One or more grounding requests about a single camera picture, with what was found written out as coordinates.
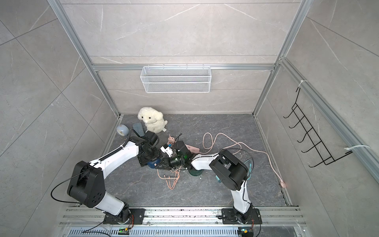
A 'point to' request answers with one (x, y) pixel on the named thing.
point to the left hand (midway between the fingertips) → (158, 157)
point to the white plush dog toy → (154, 120)
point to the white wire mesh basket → (173, 79)
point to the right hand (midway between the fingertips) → (157, 168)
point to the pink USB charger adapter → (170, 139)
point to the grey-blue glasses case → (138, 128)
